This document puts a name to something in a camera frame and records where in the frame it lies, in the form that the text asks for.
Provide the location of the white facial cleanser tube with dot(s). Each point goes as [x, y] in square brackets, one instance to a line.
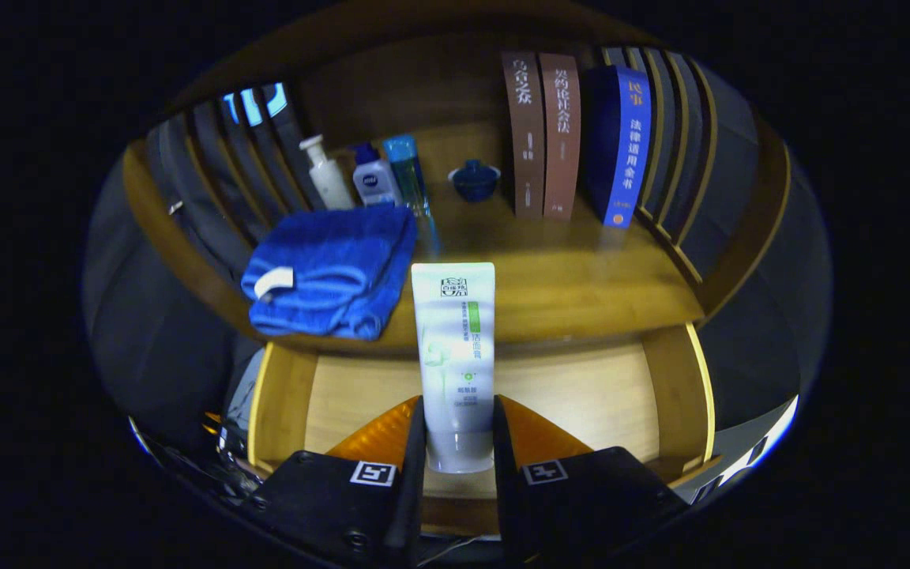
[455, 356]

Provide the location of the white vented panel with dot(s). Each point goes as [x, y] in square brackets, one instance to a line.
[763, 442]

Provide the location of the tall teal bottle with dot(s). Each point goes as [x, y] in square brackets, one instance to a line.
[406, 170]

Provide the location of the wooden cabinet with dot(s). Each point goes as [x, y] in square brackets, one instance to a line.
[423, 87]

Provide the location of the white pump bottle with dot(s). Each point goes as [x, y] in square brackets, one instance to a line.
[329, 182]

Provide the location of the black backdrop cloth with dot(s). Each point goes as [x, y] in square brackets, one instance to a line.
[131, 332]

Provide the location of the white bottle with blue cap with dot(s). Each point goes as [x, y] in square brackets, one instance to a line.
[376, 183]

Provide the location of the dark brown book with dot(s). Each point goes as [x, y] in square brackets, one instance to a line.
[526, 134]

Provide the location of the dark blue lidded teacup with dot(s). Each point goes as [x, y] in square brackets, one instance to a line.
[475, 183]

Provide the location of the blue folded towel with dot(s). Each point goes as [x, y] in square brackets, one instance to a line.
[329, 269]

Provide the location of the blue book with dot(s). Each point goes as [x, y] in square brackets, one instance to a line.
[629, 150]

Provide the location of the wooden drawer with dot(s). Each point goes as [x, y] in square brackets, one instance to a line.
[360, 395]

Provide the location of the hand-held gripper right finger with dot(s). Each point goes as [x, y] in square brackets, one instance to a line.
[505, 490]

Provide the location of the wooden countertop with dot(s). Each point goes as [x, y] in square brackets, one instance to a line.
[565, 276]

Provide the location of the reddish brown book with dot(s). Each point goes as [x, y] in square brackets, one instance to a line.
[562, 134]

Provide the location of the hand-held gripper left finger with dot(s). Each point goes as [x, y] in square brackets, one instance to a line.
[415, 490]

